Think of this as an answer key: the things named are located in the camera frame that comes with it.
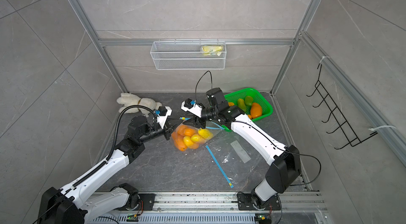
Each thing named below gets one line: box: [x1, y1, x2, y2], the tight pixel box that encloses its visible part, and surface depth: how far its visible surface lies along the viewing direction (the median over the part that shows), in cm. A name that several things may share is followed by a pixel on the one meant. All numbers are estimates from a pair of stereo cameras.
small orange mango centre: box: [183, 127, 196, 137], surface depth 85 cm
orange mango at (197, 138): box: [190, 133, 206, 144], surface depth 83 cm
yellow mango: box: [197, 127, 214, 140], surface depth 82 cm
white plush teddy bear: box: [116, 92, 163, 118], surface depth 103 cm
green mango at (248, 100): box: [244, 95, 254, 107], surface depth 109 cm
